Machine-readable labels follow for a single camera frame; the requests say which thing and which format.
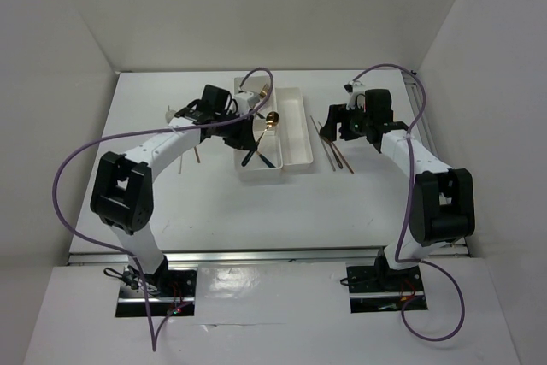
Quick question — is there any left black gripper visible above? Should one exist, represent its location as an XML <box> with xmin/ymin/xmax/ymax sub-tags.
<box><xmin>213</xmin><ymin>109</ymin><xmax>256</xmax><ymax>150</ymax></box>

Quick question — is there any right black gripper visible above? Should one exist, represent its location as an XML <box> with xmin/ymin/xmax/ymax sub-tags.
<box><xmin>319</xmin><ymin>102</ymin><xmax>373</xmax><ymax>142</ymax></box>

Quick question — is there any gold spoon green handle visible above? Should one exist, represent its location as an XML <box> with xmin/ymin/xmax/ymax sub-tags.
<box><xmin>256</xmin><ymin>151</ymin><xmax>276</xmax><ymax>168</ymax></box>
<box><xmin>241</xmin><ymin>111</ymin><xmax>280</xmax><ymax>167</ymax></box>

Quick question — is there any gold fork green handle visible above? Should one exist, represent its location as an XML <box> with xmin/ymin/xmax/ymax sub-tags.
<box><xmin>245</xmin><ymin>91</ymin><xmax>261</xmax><ymax>105</ymax></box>
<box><xmin>259</xmin><ymin>84</ymin><xmax>271</xmax><ymax>99</ymax></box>

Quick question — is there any brown wooden spoon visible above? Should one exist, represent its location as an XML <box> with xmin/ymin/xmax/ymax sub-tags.
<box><xmin>320</xmin><ymin>136</ymin><xmax>337</xmax><ymax>154</ymax></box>

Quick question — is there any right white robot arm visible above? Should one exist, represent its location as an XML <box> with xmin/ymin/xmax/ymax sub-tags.
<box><xmin>320</xmin><ymin>82</ymin><xmax>475</xmax><ymax>291</ymax></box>

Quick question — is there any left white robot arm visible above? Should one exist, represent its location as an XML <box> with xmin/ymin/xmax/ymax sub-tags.
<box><xmin>91</xmin><ymin>85</ymin><xmax>263</xmax><ymax>296</ymax></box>

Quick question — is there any large white divided tray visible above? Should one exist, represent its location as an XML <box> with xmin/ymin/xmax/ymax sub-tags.
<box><xmin>233</xmin><ymin>92</ymin><xmax>283</xmax><ymax>184</ymax></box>

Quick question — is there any silver metal chopstick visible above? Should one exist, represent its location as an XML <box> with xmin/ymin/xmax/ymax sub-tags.
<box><xmin>309</xmin><ymin>115</ymin><xmax>336</xmax><ymax>172</ymax></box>

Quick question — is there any copper chopstick left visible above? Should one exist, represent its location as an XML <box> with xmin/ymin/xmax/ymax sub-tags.
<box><xmin>193</xmin><ymin>147</ymin><xmax>201</xmax><ymax>164</ymax></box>

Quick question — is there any copper chopstick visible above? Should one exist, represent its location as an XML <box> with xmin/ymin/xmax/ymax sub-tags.
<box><xmin>331</xmin><ymin>142</ymin><xmax>355</xmax><ymax>174</ymax></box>
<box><xmin>193</xmin><ymin>147</ymin><xmax>201</xmax><ymax>164</ymax></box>

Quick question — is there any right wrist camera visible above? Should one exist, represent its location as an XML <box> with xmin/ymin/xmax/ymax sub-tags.
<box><xmin>344</xmin><ymin>80</ymin><xmax>367</xmax><ymax>109</ymax></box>

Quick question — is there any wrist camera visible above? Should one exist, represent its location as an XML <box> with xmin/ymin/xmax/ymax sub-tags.
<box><xmin>233</xmin><ymin>91</ymin><xmax>262</xmax><ymax>113</ymax></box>
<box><xmin>344</xmin><ymin>80</ymin><xmax>367</xmax><ymax>109</ymax></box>

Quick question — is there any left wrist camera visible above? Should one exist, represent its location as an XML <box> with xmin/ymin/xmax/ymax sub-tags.
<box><xmin>233</xmin><ymin>91</ymin><xmax>262</xmax><ymax>113</ymax></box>

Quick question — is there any aluminium rail front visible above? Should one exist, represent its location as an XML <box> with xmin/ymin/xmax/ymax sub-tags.
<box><xmin>67</xmin><ymin>245</ymin><xmax>469</xmax><ymax>267</ymax></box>

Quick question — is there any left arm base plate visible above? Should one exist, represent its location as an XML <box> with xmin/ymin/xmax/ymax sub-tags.
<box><xmin>103</xmin><ymin>267</ymin><xmax>197</xmax><ymax>318</ymax></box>

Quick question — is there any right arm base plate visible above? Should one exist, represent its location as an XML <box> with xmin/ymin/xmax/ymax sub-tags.
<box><xmin>340</xmin><ymin>266</ymin><xmax>428</xmax><ymax>314</ymax></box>

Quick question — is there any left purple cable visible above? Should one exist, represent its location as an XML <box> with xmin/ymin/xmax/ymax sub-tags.
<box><xmin>54</xmin><ymin>67</ymin><xmax>274</xmax><ymax>351</ymax></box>

